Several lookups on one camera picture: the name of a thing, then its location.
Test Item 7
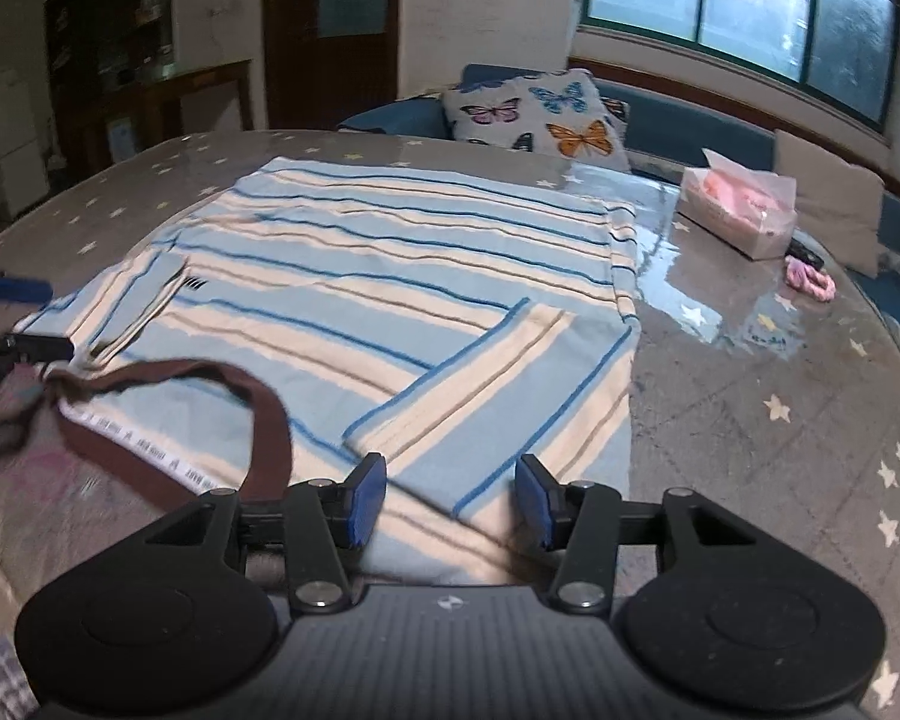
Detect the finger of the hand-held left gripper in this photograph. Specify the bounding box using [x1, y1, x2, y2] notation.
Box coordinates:
[0, 274, 55, 304]
[0, 331, 76, 397]

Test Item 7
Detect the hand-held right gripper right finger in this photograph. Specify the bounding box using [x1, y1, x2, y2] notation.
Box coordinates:
[515, 454, 758, 612]

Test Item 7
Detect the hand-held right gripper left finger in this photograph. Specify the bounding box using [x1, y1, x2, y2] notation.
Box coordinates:
[146, 452, 389, 612]

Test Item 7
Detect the blue cream striped shirt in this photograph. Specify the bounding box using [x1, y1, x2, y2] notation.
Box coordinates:
[11, 156, 642, 586]

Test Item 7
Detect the white refrigerator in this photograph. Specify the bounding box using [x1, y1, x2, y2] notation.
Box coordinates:
[0, 67, 50, 222]

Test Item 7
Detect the dark wooden cabinet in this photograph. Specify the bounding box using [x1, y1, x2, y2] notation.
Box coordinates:
[43, 0, 175, 158]

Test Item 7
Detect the wooden side table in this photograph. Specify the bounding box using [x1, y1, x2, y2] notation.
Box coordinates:
[67, 58, 254, 166]

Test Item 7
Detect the dark wooden door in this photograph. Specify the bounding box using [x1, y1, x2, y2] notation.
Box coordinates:
[261, 0, 400, 132]

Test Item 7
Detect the pink tissue box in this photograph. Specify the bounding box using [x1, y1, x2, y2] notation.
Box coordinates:
[677, 148, 798, 262]

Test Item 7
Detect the pink scrunchie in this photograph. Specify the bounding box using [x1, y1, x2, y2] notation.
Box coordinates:
[784, 255, 837, 305]

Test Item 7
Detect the butterfly print pillow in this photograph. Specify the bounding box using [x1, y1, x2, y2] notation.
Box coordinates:
[442, 67, 631, 173]

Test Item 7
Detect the blue sofa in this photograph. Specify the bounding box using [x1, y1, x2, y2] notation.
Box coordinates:
[337, 64, 900, 383]

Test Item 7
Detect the beige pillow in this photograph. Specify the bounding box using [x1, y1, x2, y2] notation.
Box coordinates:
[772, 129, 886, 278]

